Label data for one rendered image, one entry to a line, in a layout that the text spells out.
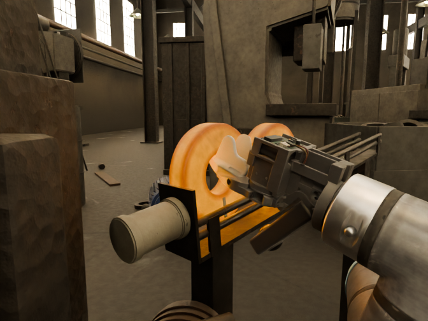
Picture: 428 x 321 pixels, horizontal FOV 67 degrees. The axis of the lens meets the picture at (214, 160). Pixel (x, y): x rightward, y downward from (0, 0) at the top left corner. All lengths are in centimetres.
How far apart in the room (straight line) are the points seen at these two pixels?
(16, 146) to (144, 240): 18
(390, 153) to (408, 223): 178
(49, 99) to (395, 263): 48
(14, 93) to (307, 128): 234
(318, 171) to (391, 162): 175
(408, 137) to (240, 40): 145
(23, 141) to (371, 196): 33
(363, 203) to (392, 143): 177
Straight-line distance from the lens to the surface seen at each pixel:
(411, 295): 37
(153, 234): 42
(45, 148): 34
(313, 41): 247
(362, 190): 37
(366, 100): 446
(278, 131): 62
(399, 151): 216
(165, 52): 439
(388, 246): 36
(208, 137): 48
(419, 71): 399
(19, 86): 49
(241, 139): 49
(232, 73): 279
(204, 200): 48
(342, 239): 37
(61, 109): 56
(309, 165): 42
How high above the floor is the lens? 82
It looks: 8 degrees down
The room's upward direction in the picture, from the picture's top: straight up
